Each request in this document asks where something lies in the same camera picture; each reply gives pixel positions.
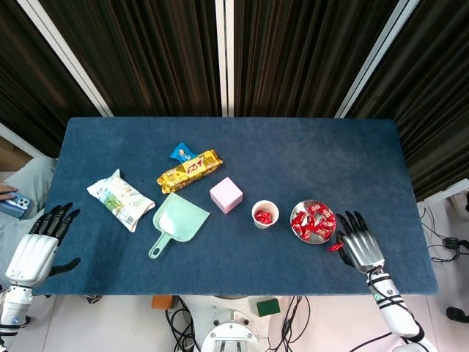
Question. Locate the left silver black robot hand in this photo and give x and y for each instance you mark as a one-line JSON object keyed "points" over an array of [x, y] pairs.
{"points": [[31, 260]]}

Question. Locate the bystander's bare hand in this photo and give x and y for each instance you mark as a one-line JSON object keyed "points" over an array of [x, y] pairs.
{"points": [[6, 192]]}

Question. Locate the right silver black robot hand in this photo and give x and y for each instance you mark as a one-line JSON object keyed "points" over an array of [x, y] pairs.
{"points": [[362, 251]]}

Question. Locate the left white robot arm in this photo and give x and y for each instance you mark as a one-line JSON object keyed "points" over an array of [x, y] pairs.
{"points": [[14, 311]]}

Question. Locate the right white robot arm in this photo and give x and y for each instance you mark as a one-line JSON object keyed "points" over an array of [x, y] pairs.
{"points": [[392, 311]]}

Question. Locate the silver metal plate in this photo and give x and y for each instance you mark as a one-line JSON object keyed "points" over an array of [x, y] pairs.
{"points": [[299, 208]]}

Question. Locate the white paper cup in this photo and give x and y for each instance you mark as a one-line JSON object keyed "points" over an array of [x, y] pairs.
{"points": [[264, 226]]}

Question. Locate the blue smartphone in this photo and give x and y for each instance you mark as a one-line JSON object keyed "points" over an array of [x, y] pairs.
{"points": [[16, 207]]}

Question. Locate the person's leg in jeans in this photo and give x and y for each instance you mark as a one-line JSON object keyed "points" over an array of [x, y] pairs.
{"points": [[33, 176]]}

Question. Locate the white metal bar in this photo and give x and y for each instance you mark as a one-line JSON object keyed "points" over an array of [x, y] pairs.
{"points": [[443, 193], [18, 141]]}

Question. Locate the black power adapter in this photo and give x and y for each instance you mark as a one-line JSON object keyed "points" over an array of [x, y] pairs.
{"points": [[450, 243]]}

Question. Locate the dark brown pleated curtain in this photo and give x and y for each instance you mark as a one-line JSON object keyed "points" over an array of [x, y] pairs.
{"points": [[300, 55], [146, 55], [29, 91], [439, 91]]}

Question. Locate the white snack bag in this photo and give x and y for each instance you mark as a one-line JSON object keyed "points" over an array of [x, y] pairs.
{"points": [[117, 199]]}

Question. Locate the green block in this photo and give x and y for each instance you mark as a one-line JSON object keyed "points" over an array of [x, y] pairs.
{"points": [[268, 308]]}

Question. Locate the black round object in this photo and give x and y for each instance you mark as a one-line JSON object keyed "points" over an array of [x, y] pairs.
{"points": [[456, 313]]}

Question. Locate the blue table cloth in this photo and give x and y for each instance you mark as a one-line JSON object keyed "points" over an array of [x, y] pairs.
{"points": [[234, 264]]}

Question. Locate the orange block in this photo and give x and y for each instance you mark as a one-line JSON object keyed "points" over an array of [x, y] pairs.
{"points": [[162, 303]]}

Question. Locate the pink cube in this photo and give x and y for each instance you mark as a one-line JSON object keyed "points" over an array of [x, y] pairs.
{"points": [[225, 194]]}

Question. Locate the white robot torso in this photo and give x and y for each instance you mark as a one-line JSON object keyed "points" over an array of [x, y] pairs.
{"points": [[220, 308]]}

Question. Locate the mint green plastic dustpan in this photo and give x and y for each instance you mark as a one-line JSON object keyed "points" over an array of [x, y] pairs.
{"points": [[179, 220]]}

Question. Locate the small blue snack packet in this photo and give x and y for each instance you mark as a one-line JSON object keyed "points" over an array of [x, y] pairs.
{"points": [[180, 152]]}

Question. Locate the gold biscuit package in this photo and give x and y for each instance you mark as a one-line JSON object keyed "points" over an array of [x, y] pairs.
{"points": [[190, 170]]}

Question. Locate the white frame post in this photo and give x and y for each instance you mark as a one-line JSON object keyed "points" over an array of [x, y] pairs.
{"points": [[376, 58], [67, 58], [220, 58]]}

